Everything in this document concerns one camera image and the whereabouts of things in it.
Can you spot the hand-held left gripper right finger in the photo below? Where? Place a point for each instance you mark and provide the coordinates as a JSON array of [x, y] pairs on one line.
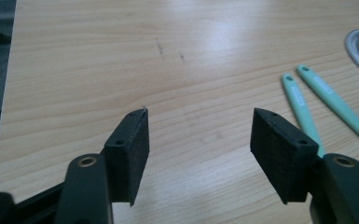
[[279, 155]]

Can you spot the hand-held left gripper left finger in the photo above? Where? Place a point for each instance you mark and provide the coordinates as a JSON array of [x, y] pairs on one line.
[[127, 161]]

